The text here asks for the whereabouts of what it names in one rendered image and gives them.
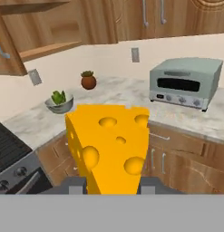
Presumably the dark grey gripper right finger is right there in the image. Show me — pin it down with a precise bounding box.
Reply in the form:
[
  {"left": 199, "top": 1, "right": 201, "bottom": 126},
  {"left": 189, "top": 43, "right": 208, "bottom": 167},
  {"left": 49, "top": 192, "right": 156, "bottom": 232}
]
[{"left": 136, "top": 177, "right": 184, "bottom": 196}]

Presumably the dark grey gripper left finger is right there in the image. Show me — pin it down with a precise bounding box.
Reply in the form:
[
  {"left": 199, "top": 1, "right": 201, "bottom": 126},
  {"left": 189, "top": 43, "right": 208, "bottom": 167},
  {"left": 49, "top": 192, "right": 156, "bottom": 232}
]
[{"left": 40, "top": 177, "right": 88, "bottom": 196}]

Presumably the yellow cheese wedge with holes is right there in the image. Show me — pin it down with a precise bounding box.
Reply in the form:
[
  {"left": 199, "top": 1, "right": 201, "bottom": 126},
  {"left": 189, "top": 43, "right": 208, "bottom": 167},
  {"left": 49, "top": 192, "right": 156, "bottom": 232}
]
[{"left": 64, "top": 103, "right": 151, "bottom": 196}]

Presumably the grey bowl with green salad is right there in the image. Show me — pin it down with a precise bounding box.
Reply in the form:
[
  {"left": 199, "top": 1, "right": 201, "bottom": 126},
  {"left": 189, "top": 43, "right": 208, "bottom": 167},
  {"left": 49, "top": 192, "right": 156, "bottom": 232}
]
[{"left": 44, "top": 90, "right": 74, "bottom": 115}]

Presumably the wooden base cupboard door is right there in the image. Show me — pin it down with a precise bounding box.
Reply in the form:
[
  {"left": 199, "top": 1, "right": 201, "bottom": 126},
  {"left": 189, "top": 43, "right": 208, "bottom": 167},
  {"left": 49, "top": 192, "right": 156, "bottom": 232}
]
[
  {"left": 141, "top": 144, "right": 159, "bottom": 182},
  {"left": 156, "top": 147, "right": 224, "bottom": 196}
]

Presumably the wooden corner base cupboard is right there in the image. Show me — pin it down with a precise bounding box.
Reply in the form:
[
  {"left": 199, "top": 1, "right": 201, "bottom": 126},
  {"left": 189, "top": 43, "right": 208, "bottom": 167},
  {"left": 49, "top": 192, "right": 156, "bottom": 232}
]
[{"left": 35, "top": 132, "right": 81, "bottom": 187}]

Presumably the wooden drawer front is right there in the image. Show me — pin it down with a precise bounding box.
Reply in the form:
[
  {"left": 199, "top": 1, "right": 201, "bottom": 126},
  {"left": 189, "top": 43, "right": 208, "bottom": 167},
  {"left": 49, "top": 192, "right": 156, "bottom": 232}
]
[{"left": 148, "top": 123, "right": 208, "bottom": 158}]

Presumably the black and steel stove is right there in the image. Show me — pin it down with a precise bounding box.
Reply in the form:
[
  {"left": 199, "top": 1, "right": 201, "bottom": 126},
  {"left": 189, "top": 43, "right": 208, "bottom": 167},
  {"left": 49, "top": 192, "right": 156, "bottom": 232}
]
[{"left": 0, "top": 121, "right": 54, "bottom": 196}]

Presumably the brown pot with green plant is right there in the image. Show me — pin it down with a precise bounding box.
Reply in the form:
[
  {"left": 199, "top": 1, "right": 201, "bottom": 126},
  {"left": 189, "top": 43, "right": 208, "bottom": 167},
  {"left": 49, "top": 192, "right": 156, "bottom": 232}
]
[{"left": 80, "top": 70, "right": 97, "bottom": 91}]

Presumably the pale grey toaster oven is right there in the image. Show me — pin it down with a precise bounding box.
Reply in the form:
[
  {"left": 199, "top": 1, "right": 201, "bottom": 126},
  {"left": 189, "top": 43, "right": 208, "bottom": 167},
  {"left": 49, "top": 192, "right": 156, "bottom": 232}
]
[{"left": 148, "top": 57, "right": 224, "bottom": 112}]

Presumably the grey base cupboard handle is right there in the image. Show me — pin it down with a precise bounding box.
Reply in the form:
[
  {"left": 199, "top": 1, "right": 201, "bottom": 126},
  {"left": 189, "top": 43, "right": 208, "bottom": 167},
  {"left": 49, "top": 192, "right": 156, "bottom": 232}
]
[
  {"left": 161, "top": 152, "right": 167, "bottom": 175},
  {"left": 150, "top": 148, "right": 156, "bottom": 170}
]

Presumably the grey drawer handle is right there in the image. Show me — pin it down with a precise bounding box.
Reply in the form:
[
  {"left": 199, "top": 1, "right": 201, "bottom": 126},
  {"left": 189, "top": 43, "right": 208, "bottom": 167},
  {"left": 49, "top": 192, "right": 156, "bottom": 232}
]
[{"left": 149, "top": 131, "right": 171, "bottom": 141}]

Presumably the grey wall socket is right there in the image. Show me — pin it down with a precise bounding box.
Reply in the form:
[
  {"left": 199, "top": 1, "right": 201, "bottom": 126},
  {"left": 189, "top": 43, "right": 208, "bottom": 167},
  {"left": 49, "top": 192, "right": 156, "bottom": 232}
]
[
  {"left": 27, "top": 69, "right": 44, "bottom": 87},
  {"left": 131, "top": 47, "right": 141, "bottom": 63}
]

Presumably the open wooden wall cupboard door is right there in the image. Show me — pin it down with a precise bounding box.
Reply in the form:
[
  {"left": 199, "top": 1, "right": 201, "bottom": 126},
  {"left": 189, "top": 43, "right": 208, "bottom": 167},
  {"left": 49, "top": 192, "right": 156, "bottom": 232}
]
[{"left": 0, "top": 5, "right": 28, "bottom": 77}]

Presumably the grey curved cupboard handle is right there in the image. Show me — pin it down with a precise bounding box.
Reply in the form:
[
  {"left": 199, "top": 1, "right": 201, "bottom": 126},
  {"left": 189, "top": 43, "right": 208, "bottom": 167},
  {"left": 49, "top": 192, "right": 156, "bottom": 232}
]
[{"left": 0, "top": 39, "right": 11, "bottom": 60}]

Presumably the wooden wall cupboard with shelf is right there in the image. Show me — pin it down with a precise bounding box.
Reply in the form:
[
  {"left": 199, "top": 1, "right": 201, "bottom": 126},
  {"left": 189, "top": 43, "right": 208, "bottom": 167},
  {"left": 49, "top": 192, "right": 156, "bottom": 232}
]
[{"left": 0, "top": 0, "right": 87, "bottom": 63}]

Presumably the grey wall cupboard handle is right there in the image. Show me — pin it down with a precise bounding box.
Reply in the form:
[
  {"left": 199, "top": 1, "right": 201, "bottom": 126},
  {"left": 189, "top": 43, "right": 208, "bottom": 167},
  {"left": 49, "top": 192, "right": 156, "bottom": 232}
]
[
  {"left": 141, "top": 0, "right": 150, "bottom": 29},
  {"left": 160, "top": 0, "right": 168, "bottom": 25}
]

